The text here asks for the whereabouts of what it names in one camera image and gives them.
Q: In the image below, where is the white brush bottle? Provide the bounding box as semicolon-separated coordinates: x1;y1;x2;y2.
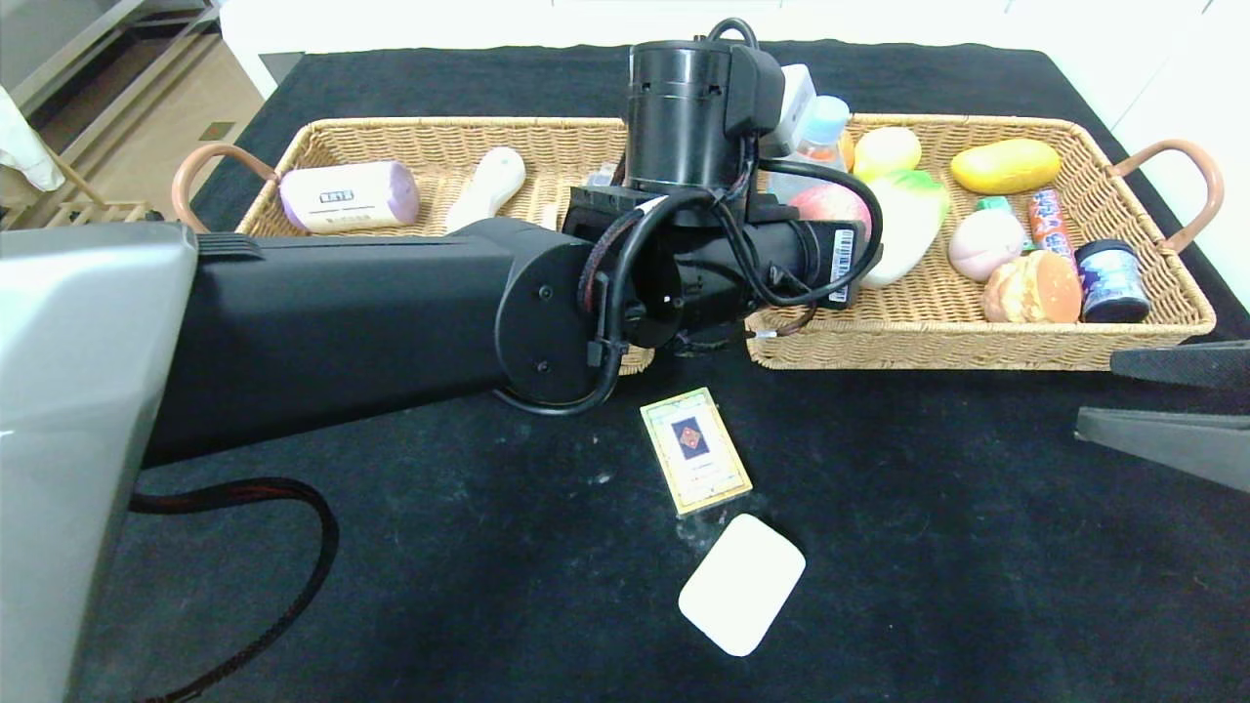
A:
444;146;527;233

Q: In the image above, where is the yellow toy mango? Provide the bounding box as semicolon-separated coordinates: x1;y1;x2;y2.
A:
950;139;1063;195

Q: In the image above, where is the wicker basket with brown handles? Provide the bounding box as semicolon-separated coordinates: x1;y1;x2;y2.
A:
172;117;655;377
747;113;1225;372

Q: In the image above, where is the red black braided cable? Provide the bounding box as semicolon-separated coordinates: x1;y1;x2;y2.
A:
132;476;341;703

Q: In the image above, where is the orange candy pack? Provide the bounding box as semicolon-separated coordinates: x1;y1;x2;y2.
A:
1025;187;1075;269

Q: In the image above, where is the red toy peach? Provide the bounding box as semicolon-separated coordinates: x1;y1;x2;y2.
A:
789;184;873;241

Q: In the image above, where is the playing card box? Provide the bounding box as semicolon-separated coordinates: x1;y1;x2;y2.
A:
640;387;754;517

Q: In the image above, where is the clear water bottle blue cap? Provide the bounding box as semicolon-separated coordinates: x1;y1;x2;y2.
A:
781;96;851;196

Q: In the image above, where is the toy napa cabbage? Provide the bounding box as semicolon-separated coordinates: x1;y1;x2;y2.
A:
859;168;951;290

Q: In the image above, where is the white table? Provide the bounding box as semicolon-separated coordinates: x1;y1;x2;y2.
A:
220;0;1041;99

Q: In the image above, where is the pale pink peach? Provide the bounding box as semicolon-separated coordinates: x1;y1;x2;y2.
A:
947;210;1026;284

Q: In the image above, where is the dark blue jar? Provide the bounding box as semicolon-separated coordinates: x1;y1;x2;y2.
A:
1074;239;1151;325

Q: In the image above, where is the black left camera bracket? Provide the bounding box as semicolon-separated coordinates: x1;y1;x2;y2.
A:
725;44;787;140

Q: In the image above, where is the black left camera cable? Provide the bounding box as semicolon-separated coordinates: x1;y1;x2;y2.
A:
493;18;885;416

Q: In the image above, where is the grey metal shelf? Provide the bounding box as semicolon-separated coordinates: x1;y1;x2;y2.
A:
0;0;230;128

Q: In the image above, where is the white soap bar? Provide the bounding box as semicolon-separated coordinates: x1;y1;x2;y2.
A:
678;514;808;657

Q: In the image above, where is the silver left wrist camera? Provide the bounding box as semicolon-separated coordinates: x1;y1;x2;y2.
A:
771;63;817;159

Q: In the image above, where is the white fabric item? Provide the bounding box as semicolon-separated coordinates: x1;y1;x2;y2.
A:
0;86;67;192

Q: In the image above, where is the yellow toy lemon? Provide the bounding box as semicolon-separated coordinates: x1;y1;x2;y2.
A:
853;127;923;184

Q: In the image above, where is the brown toy bread bun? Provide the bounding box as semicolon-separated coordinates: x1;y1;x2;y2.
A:
981;251;1083;325

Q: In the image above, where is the purple white bag roll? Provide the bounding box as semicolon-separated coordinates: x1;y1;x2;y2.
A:
280;161;422;234

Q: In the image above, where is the wooden wheeled rack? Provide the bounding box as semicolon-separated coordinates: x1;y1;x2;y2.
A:
0;146;162;230

